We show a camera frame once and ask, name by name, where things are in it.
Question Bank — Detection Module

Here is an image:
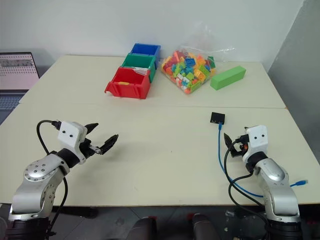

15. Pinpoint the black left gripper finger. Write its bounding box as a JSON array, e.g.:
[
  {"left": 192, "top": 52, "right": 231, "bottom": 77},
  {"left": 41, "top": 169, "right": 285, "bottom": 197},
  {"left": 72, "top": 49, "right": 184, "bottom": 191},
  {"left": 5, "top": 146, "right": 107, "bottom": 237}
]
[
  {"left": 84, "top": 122, "right": 100, "bottom": 138},
  {"left": 99, "top": 133, "right": 119, "bottom": 157}
]

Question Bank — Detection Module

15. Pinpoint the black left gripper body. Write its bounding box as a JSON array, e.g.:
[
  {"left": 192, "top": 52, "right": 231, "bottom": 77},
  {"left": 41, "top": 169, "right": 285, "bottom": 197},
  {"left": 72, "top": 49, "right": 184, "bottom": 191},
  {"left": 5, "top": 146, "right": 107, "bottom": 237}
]
[{"left": 79, "top": 137, "right": 102, "bottom": 160}]

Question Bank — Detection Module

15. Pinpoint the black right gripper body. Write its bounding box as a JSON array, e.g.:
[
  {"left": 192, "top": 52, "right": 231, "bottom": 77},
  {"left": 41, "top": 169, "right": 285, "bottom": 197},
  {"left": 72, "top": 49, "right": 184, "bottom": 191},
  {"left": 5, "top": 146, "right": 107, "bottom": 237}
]
[{"left": 232, "top": 134, "right": 250, "bottom": 158}]

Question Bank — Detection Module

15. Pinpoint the small black adapter box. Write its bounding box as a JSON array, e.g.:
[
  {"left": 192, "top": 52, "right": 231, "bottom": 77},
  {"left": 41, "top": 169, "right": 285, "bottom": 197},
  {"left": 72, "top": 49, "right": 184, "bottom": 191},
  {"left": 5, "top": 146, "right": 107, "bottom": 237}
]
[{"left": 209, "top": 111, "right": 226, "bottom": 125}]

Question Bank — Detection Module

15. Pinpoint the red plastic bin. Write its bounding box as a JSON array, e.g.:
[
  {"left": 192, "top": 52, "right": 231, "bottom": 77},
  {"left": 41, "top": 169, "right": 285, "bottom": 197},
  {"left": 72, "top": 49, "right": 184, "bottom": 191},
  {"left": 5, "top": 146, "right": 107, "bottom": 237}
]
[{"left": 104, "top": 66, "right": 152, "bottom": 100}]

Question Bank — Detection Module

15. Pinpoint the long green block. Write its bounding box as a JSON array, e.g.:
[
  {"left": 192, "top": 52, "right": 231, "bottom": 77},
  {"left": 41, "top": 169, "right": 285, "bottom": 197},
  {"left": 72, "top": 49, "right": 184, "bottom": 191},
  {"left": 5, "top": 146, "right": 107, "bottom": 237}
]
[{"left": 209, "top": 65, "right": 247, "bottom": 91}]

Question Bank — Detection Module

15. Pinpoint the white crumpled plastic wrap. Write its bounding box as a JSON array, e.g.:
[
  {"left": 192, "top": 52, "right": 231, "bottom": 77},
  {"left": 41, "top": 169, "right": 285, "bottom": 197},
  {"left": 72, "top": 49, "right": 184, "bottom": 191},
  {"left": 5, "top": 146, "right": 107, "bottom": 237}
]
[{"left": 133, "top": 66, "right": 151, "bottom": 76}]

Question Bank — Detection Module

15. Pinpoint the dark rounded shape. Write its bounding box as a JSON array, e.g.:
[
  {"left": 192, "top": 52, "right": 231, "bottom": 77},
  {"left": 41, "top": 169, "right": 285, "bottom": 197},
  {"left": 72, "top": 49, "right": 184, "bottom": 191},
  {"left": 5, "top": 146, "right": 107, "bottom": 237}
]
[{"left": 191, "top": 213, "right": 221, "bottom": 240}]

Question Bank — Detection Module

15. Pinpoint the clear bag of toy bricks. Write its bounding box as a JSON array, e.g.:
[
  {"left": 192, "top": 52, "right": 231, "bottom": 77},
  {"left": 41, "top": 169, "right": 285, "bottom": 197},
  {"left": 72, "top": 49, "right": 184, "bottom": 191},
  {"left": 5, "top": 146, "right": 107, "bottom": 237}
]
[{"left": 159, "top": 22, "right": 237, "bottom": 96}]

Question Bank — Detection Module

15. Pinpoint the green plastic bin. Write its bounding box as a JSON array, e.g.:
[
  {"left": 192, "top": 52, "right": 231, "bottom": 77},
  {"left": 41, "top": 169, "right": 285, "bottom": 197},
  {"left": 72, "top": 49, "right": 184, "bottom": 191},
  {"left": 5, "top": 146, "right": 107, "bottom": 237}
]
[{"left": 121, "top": 52, "right": 157, "bottom": 84}]

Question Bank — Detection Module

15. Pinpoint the open laptop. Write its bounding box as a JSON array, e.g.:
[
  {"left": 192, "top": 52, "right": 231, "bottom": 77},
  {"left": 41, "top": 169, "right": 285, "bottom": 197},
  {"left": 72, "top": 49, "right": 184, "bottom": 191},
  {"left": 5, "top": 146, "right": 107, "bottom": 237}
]
[{"left": 0, "top": 51, "right": 41, "bottom": 111}]

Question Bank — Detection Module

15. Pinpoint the grey partition panel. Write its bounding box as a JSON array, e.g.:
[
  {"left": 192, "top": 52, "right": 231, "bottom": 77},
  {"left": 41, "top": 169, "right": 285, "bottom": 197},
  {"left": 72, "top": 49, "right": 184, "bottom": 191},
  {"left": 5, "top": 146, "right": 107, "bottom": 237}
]
[{"left": 265, "top": 0, "right": 320, "bottom": 172}]

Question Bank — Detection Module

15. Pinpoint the blue plastic bin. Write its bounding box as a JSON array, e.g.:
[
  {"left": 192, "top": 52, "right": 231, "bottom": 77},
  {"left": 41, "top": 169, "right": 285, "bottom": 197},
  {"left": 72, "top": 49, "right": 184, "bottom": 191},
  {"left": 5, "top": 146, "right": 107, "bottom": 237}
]
[{"left": 130, "top": 42, "right": 162, "bottom": 67}]

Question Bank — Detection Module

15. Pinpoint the blue Ethernet cable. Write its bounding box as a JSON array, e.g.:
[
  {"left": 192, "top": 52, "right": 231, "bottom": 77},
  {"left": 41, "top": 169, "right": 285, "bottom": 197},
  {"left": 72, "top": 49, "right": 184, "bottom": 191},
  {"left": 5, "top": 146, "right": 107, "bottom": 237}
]
[{"left": 216, "top": 121, "right": 309, "bottom": 199}]

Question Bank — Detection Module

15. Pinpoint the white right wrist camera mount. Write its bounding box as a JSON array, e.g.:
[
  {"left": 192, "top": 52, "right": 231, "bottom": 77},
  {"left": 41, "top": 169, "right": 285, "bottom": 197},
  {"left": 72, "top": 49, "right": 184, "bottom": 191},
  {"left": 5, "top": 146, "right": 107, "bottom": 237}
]
[{"left": 241, "top": 124, "right": 269, "bottom": 164}]

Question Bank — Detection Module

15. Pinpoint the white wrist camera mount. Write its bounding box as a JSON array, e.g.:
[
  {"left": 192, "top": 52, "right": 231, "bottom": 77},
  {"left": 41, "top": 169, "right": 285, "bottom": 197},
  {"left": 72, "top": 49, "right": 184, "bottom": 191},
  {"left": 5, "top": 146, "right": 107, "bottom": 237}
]
[
  {"left": 241, "top": 124, "right": 269, "bottom": 164},
  {"left": 57, "top": 121, "right": 89, "bottom": 165}
]

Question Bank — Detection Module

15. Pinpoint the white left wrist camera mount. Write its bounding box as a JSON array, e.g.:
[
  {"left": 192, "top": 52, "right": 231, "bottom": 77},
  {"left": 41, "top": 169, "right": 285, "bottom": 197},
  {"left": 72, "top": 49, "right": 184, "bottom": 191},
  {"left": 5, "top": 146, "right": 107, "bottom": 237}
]
[{"left": 57, "top": 121, "right": 89, "bottom": 165}]

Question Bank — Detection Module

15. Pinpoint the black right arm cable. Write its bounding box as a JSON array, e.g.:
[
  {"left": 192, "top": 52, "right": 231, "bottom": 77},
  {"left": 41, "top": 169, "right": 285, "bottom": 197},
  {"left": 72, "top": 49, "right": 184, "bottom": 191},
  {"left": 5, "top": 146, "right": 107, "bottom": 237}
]
[{"left": 223, "top": 135, "right": 270, "bottom": 240}]

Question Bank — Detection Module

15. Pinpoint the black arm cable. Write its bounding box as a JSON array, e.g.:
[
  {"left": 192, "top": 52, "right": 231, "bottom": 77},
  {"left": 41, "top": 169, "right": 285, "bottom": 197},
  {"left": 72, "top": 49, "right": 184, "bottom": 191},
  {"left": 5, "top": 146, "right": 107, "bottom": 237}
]
[
  {"left": 36, "top": 120, "right": 69, "bottom": 237},
  {"left": 223, "top": 135, "right": 270, "bottom": 240}
]

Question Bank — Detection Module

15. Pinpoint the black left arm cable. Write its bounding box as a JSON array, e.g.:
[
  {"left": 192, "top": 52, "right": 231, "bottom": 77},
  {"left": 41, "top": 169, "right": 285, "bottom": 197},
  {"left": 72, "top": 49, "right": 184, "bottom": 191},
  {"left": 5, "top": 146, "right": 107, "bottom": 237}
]
[{"left": 36, "top": 120, "right": 69, "bottom": 237}]

